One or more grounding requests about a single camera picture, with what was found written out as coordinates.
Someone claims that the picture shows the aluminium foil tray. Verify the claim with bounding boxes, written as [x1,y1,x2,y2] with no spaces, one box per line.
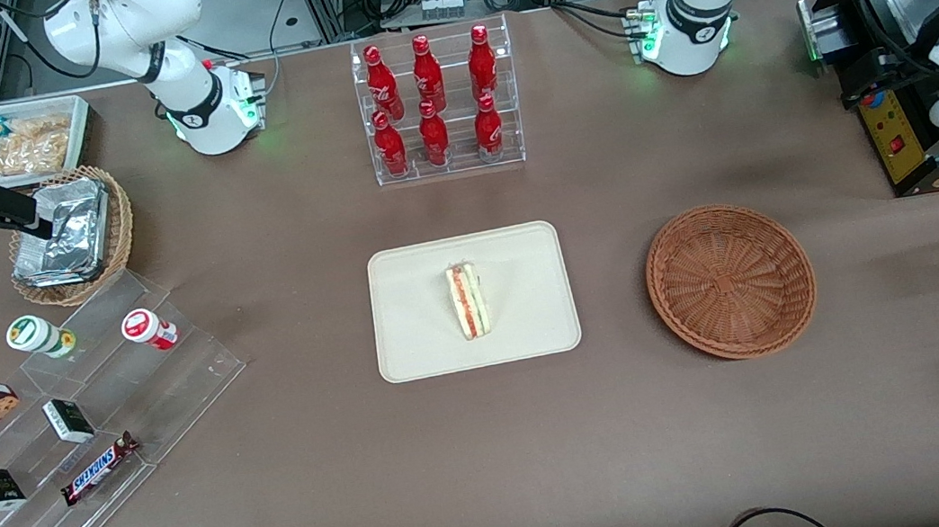
[2,174,120,293]

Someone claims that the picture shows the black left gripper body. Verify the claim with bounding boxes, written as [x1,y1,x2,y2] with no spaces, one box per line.
[886,40,939,109]

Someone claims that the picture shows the Snickers chocolate bar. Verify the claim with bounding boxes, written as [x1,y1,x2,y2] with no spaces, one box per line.
[54,430,148,508]

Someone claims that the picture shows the clear cracker bag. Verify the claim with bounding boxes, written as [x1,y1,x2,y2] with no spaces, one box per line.
[0,126,75,179]
[6,112,73,144]

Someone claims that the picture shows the light wicker basket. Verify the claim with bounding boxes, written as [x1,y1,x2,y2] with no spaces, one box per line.
[0,159,145,315]

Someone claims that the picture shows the green-lid sunflower cup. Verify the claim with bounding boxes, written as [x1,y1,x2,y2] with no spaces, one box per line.
[4,309,80,366]

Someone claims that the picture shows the white power strip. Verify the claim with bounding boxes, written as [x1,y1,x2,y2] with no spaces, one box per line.
[416,0,467,22]

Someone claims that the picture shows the clear acrylic bottle rack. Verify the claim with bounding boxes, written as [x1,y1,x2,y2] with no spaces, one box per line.
[347,13,529,190]

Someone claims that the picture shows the clear acrylic stepped shelf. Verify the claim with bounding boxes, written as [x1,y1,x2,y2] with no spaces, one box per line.
[0,256,268,527]

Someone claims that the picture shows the brown wicker basket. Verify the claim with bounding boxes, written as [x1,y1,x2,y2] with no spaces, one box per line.
[638,192,827,371]

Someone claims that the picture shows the cream plastic tray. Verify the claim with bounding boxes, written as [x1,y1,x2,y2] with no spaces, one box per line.
[362,218,586,387]

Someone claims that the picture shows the red-lid white cup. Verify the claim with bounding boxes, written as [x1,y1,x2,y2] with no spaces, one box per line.
[120,304,182,357]

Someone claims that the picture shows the red cola bottle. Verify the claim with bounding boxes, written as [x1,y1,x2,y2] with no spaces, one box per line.
[464,23,501,103]
[409,32,449,115]
[371,107,412,180]
[362,42,406,125]
[470,93,506,156]
[416,98,453,169]

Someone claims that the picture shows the triangular sandwich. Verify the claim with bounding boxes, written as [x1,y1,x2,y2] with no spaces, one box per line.
[443,259,494,344]

